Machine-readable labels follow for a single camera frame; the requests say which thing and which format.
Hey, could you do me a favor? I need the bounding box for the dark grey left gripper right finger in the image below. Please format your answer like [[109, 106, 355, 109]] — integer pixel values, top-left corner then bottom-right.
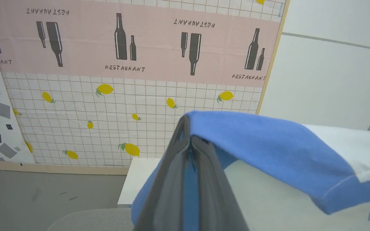
[[190, 135, 250, 231]]

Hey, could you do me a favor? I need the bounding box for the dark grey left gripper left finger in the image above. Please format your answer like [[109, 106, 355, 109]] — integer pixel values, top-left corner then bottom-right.
[[133, 115, 192, 231]]

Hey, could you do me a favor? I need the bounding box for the blue and white t-shirt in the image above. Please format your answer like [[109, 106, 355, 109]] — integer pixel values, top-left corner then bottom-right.
[[130, 110, 370, 231]]

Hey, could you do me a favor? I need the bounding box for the small white box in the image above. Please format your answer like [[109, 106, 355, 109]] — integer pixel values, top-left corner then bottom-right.
[[118, 157, 163, 208]]

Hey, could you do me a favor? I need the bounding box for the lemon print backdrop panel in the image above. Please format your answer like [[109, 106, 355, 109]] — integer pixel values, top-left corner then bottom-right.
[[0, 0, 291, 175]]

